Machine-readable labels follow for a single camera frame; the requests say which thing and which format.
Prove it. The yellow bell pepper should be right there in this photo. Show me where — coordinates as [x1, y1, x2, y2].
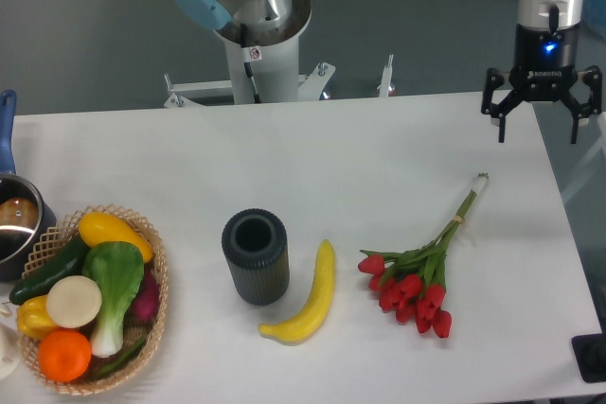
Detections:
[16, 295, 61, 341]

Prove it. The blue handled saucepan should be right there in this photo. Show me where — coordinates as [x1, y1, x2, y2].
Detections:
[1, 90, 56, 282]

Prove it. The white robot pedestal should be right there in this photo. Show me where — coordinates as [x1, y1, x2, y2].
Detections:
[217, 0, 312, 105]

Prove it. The dark grey ribbed vase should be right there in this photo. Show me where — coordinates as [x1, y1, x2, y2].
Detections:
[222, 208, 290, 306]

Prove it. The black device at edge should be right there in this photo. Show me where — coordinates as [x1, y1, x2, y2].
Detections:
[571, 333, 606, 383]

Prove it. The green bok choy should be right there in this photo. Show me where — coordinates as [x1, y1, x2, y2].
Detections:
[82, 241, 144, 358]

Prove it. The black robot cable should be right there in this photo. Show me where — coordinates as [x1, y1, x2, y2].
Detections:
[239, 23, 262, 105]

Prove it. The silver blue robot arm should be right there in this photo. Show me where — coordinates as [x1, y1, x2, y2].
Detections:
[174, 0, 602, 129]

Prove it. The green cucumber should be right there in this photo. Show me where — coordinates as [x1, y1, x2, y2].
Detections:
[9, 235, 90, 306]

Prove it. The yellow squash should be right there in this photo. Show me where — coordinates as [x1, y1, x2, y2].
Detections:
[78, 211, 153, 263]

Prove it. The woven wicker basket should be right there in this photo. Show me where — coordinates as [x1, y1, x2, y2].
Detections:
[18, 204, 169, 395]

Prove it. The red tulip bouquet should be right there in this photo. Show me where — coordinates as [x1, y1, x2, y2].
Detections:
[358, 173, 490, 339]

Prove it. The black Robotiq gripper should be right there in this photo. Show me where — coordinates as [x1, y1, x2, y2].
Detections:
[480, 24, 604, 145]

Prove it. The white round radish slice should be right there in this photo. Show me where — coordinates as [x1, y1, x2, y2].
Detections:
[46, 275, 102, 328]

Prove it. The purple sweet potato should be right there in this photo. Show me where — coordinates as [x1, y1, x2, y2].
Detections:
[130, 268, 160, 323]

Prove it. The white metal base frame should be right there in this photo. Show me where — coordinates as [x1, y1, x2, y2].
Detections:
[163, 54, 396, 108]

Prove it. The yellow banana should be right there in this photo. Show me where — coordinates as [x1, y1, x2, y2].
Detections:
[258, 239, 336, 344]

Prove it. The orange mandarin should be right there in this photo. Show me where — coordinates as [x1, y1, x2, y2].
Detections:
[37, 329, 92, 382]

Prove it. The white ceramic object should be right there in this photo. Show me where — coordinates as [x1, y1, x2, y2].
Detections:
[0, 303, 21, 379]

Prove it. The green chili pepper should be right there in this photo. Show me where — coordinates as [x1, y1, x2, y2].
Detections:
[89, 336, 147, 381]

